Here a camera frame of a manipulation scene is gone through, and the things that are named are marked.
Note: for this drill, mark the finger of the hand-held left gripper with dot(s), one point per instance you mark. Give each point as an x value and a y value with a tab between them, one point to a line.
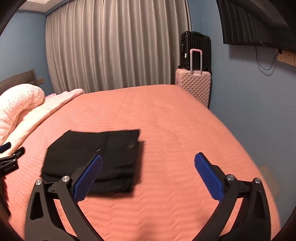
13	155
5	147

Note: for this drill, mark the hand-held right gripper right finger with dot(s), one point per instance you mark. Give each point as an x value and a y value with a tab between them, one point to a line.
208	176

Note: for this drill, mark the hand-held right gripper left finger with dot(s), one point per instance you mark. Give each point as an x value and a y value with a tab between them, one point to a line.
89	178

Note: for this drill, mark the black pants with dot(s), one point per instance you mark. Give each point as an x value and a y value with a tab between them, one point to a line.
81	148

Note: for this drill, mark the floral pink pillow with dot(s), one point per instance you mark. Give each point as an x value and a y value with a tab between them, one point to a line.
16	104

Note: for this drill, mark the pale pink blanket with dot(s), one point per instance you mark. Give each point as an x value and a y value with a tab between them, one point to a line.
46	109

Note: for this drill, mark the grey bed headboard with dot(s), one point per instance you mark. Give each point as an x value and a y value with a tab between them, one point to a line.
23	78

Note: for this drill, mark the bed with salmon quilt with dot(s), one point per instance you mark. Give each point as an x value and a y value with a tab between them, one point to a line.
161	115

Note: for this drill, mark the pink suitcase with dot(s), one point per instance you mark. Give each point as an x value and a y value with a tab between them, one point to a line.
196	85

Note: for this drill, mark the black suitcase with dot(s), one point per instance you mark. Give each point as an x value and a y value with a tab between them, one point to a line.
185	46

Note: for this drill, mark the grey curtain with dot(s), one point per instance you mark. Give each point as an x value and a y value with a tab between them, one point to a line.
115	46

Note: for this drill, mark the wall power outlet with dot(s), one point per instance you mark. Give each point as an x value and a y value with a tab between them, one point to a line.
288	58

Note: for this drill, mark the wall-mounted television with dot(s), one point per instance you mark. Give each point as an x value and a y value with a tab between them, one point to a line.
242	23

